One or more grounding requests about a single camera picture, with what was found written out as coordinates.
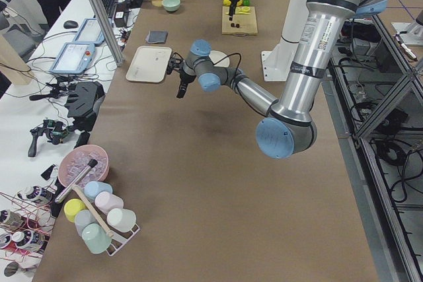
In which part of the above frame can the white speckled plate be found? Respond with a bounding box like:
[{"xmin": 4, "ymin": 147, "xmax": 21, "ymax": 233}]
[{"xmin": 209, "ymin": 50, "xmax": 230, "ymax": 67}]

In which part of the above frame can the cream rectangular tray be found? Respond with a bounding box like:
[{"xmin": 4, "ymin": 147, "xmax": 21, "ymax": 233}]
[{"xmin": 126, "ymin": 46, "xmax": 172, "ymax": 83}]

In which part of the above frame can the yellow plastic knife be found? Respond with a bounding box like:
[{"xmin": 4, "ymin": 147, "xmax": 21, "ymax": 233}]
[{"xmin": 225, "ymin": 11, "xmax": 251, "ymax": 15}]

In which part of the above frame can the wooden cutting board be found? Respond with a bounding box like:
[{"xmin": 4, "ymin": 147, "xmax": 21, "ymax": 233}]
[{"xmin": 221, "ymin": 7, "xmax": 258, "ymax": 36}]

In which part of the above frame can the grey folded cloth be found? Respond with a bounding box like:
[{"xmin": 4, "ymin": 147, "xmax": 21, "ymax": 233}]
[{"xmin": 145, "ymin": 30, "xmax": 168, "ymax": 44}]

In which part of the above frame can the mint green bowl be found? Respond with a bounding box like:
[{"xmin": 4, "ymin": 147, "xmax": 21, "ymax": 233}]
[{"xmin": 162, "ymin": 0, "xmax": 180, "ymax": 13}]

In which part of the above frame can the blue teach pendant far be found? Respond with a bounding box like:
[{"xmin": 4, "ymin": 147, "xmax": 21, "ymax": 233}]
[{"xmin": 73, "ymin": 18, "xmax": 104, "ymax": 46}]

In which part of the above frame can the blue teach pendant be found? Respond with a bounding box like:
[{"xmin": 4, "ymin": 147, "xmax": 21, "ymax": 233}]
[
  {"xmin": 73, "ymin": 18, "xmax": 104, "ymax": 46},
  {"xmin": 50, "ymin": 42, "xmax": 95, "ymax": 75}
]

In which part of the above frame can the blue teach pendant near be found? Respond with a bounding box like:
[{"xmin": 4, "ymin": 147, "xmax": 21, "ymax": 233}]
[{"xmin": 50, "ymin": 42, "xmax": 95, "ymax": 75}]

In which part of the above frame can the metal muddler tool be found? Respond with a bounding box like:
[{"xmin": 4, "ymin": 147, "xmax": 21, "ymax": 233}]
[{"xmin": 54, "ymin": 159, "xmax": 98, "ymax": 203}]

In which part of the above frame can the pink bowl with ice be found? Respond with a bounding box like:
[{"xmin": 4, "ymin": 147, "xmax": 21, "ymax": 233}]
[{"xmin": 58, "ymin": 145, "xmax": 109, "ymax": 188}]

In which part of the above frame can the white cup rack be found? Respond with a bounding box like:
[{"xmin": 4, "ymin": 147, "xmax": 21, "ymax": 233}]
[{"xmin": 73, "ymin": 186, "xmax": 141, "ymax": 256}]

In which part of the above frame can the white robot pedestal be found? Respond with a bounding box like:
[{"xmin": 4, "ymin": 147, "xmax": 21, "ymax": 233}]
[{"xmin": 260, "ymin": 0, "xmax": 309, "ymax": 82}]

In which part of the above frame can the aluminium frame post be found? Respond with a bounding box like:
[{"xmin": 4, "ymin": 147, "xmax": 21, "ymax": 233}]
[{"xmin": 89, "ymin": 0, "xmax": 124, "ymax": 67}]

